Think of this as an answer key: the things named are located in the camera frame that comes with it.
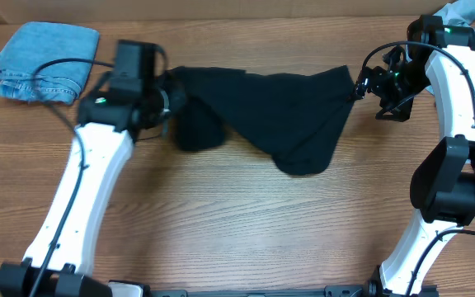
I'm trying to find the black t-shirt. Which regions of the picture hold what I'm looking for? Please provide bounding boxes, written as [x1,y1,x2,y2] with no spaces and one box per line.
[171,66,354,176]

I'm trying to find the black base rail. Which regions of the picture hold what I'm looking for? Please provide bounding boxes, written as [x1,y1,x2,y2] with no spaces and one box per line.
[107,280,440,297]

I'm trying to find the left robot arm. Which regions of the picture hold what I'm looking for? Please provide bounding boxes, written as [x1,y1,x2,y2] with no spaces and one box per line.
[0,40,186,296]

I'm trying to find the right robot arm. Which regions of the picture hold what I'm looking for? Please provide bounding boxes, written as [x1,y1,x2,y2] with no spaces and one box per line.
[350,15,475,296]

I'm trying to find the folded blue jeans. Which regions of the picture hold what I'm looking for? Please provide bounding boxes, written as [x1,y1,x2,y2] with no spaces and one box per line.
[0,21,99,105]

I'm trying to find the light blue denim jeans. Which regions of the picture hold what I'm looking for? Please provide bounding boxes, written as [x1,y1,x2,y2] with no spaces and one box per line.
[435,0,475,27]

